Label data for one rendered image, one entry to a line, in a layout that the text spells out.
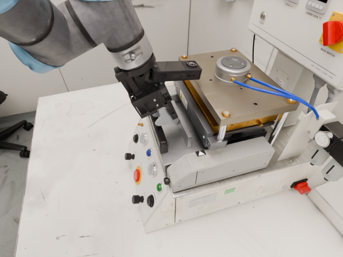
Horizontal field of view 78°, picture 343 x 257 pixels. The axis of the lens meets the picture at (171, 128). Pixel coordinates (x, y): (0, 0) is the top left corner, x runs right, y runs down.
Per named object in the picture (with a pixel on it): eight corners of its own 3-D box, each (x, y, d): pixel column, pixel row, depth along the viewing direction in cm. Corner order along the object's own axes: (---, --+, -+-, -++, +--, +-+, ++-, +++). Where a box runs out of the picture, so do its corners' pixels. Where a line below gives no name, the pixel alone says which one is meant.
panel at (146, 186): (128, 149, 81) (145, 111, 71) (143, 226, 61) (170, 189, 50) (123, 148, 80) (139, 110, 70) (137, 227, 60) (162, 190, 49)
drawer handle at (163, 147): (154, 114, 63) (153, 103, 60) (168, 152, 52) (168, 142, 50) (147, 115, 62) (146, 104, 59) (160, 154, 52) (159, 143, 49)
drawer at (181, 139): (230, 101, 73) (235, 82, 68) (267, 148, 58) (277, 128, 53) (146, 117, 67) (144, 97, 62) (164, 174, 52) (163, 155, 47)
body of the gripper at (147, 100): (137, 101, 53) (112, 62, 44) (168, 86, 53) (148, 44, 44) (143, 121, 48) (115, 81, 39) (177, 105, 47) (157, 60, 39)
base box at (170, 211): (249, 120, 93) (261, 86, 81) (311, 195, 68) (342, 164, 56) (128, 146, 83) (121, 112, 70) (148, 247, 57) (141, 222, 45)
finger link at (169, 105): (168, 112, 54) (155, 86, 47) (174, 109, 53) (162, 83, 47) (173, 124, 50) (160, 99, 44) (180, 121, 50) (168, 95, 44)
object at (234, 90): (247, 73, 70) (259, 32, 61) (318, 139, 49) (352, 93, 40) (177, 84, 65) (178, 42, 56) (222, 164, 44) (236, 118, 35)
